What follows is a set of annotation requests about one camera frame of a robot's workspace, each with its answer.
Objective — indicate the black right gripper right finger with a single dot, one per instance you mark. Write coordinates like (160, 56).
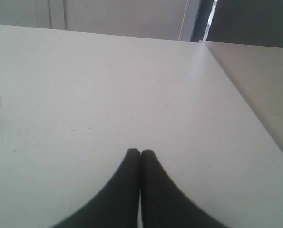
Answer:
(163, 204)

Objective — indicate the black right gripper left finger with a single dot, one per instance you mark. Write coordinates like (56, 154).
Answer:
(116, 205)

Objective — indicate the adjacent white table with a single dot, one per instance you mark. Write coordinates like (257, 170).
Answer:
(257, 73)

